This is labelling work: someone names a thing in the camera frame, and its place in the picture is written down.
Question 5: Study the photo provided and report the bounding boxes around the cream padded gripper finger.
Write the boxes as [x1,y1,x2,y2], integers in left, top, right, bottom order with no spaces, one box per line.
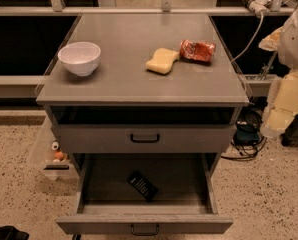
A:
[258,27,282,51]
[260,71,298,139]

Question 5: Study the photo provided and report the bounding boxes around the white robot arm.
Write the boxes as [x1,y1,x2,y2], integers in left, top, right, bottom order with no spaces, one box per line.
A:
[258,7,298,138]

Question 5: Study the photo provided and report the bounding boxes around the grey drawer cabinet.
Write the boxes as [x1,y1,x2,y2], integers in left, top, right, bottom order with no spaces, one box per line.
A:
[35,13,250,236]

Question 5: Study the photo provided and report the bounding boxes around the open grey middle drawer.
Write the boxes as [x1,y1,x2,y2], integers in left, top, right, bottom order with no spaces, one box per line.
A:
[57,154,233,236]

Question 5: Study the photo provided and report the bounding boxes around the closed grey upper drawer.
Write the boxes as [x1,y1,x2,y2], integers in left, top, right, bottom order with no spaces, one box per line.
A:
[52,124,236,153]

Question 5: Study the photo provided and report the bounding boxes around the white power strip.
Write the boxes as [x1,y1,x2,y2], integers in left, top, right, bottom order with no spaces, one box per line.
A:
[242,0,270,17]

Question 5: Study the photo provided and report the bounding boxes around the crushed red soda can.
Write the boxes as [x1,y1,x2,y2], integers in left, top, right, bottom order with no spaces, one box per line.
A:
[180,40,216,63]

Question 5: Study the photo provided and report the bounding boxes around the yellow sponge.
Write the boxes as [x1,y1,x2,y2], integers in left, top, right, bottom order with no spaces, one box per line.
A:
[146,48,179,75]

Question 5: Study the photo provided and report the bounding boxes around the white ceramic bowl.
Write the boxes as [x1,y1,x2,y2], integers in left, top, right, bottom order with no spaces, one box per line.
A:
[58,42,101,76]

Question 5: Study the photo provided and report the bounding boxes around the orange toy in bin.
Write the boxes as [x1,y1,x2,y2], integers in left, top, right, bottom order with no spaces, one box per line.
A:
[54,151,67,162]

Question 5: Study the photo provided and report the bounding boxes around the clear plastic storage bin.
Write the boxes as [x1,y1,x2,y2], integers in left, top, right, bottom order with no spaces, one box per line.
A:
[27,118,79,180]

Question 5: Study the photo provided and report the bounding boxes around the black bag corner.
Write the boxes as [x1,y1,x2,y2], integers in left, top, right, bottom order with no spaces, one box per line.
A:
[0,226,29,240]

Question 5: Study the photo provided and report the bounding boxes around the white power cable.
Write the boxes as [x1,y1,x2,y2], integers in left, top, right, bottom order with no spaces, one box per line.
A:
[230,11,265,64]

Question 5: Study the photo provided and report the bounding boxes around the black cable bundle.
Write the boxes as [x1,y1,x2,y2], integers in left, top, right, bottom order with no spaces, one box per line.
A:
[220,107,268,162]

